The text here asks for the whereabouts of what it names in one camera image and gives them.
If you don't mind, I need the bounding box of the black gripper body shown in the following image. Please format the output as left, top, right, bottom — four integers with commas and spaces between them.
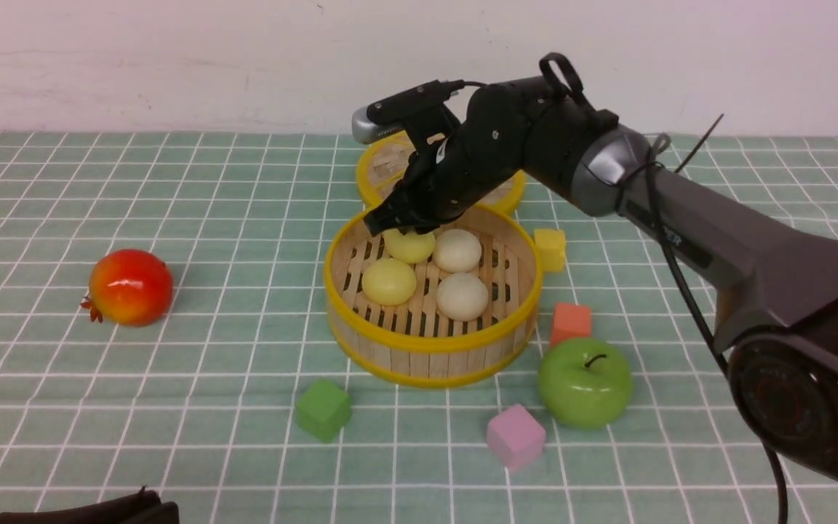
390, 124, 524, 223

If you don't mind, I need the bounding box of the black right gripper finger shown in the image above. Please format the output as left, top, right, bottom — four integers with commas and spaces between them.
399, 213, 440, 235

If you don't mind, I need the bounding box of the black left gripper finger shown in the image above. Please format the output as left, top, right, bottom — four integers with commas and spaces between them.
363, 205, 409, 236

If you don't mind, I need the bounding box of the yellow bun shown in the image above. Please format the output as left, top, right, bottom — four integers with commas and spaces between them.
382, 229, 436, 265
360, 258, 417, 306

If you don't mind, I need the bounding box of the white bun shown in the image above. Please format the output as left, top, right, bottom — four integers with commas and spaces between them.
436, 273, 491, 322
432, 229, 482, 273

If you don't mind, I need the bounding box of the white bun front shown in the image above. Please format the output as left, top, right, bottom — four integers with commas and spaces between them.
436, 273, 491, 322

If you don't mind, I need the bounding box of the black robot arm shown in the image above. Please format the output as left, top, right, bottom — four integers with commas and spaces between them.
351, 66, 838, 481

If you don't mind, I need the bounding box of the woven bamboo steamer lid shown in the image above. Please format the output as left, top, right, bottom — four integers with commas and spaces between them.
355, 132, 526, 215

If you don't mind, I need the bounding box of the bamboo steamer tray yellow rim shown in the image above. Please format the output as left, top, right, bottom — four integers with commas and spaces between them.
322, 205, 544, 389

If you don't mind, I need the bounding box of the yellow cube block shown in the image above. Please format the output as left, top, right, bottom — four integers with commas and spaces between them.
532, 229, 567, 273

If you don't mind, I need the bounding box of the orange cube block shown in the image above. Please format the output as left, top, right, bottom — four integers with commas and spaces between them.
548, 302, 593, 349

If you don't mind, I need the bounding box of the green cube block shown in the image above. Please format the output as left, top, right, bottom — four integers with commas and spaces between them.
295, 379, 351, 443

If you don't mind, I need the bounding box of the green toy apple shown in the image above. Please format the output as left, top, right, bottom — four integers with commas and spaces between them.
538, 336, 633, 430

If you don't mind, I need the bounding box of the pink cube block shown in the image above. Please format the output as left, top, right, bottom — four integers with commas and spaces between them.
486, 404, 546, 472

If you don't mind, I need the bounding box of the green checkered tablecloth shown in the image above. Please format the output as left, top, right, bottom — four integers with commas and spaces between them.
0, 132, 838, 524

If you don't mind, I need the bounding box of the red pomegranate toy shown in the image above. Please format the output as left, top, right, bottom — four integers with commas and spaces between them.
80, 249, 174, 326

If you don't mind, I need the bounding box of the black object bottom edge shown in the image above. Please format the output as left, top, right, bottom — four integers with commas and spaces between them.
0, 486, 180, 524

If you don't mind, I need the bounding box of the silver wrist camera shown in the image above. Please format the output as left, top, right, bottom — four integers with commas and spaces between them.
351, 80, 467, 145

